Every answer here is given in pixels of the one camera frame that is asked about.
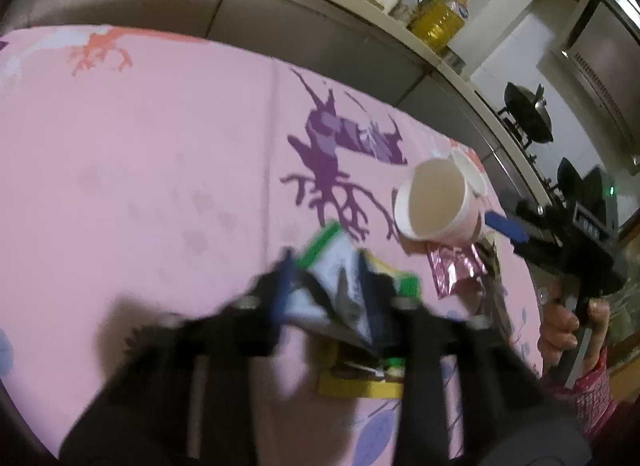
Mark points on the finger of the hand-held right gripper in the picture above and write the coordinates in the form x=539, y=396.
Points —
x=505, y=226
x=537, y=253

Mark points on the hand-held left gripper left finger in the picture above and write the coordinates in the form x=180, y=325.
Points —
x=280, y=291

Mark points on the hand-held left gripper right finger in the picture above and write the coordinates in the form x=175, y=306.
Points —
x=375, y=296

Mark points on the white green snack packet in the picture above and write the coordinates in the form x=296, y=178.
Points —
x=330, y=291

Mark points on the small white cup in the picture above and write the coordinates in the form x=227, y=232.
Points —
x=472, y=173

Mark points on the pink foil packet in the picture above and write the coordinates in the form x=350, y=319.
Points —
x=452, y=268

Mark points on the white paper cup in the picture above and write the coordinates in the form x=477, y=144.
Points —
x=435, y=201

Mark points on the yellow packet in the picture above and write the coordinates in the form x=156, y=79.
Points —
x=360, y=388

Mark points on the person's right forearm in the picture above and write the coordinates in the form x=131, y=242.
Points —
x=592, y=396

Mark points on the person's right hand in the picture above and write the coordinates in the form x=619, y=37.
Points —
x=557, y=326

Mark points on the black wok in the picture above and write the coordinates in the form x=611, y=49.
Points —
x=570, y=178

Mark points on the wok with steel lid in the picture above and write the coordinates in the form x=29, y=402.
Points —
x=530, y=115

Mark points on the pink floral tablecloth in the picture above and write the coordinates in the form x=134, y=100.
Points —
x=150, y=170

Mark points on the steel range hood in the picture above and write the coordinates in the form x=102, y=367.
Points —
x=600, y=65

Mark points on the large cooking oil bottle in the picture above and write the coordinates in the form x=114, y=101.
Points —
x=440, y=23

